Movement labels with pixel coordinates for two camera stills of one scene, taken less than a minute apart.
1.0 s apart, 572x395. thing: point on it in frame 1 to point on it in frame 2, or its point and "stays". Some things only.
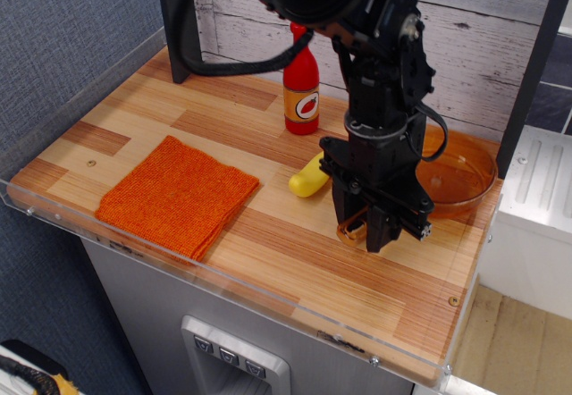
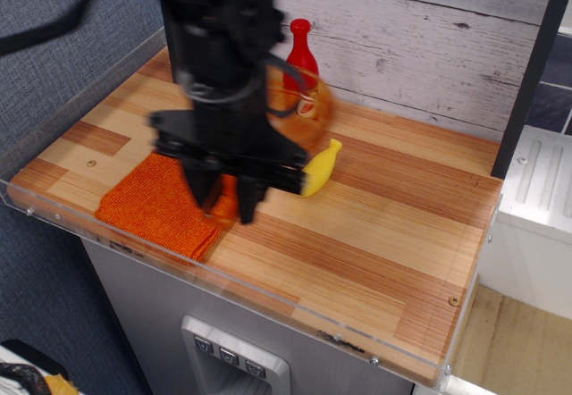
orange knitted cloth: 176,197 stays
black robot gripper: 377,165 to 229,131
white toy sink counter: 527,250 stays
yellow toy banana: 309,179 stays
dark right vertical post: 538,63 stays
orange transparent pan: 459,180 to 301,109
